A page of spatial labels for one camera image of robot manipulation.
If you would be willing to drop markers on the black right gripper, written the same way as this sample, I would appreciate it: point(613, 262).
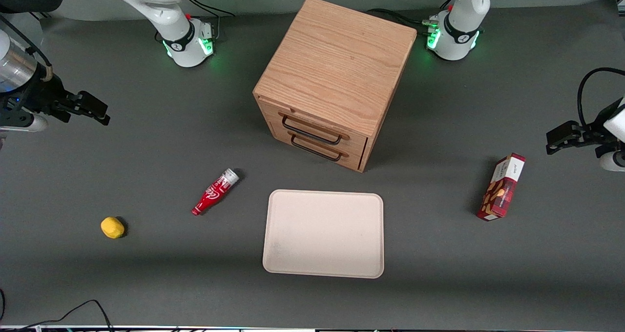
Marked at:
point(43, 95)

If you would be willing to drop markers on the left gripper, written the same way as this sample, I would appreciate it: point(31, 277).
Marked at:
point(596, 125)

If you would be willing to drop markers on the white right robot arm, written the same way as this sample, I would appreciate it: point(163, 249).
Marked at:
point(181, 35)

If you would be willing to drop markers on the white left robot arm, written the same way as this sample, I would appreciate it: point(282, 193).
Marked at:
point(461, 34)

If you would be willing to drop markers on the wooden drawer cabinet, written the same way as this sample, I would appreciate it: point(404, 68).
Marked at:
point(337, 58)

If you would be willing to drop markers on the red cookie box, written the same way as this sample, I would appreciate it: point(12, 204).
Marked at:
point(503, 188)

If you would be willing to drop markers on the yellow lemon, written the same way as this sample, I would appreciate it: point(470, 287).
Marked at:
point(112, 227)

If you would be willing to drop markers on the red cola bottle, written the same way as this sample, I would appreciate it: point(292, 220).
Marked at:
point(215, 191)

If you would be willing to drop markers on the beige plastic tray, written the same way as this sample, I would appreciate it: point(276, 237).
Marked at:
point(323, 234)

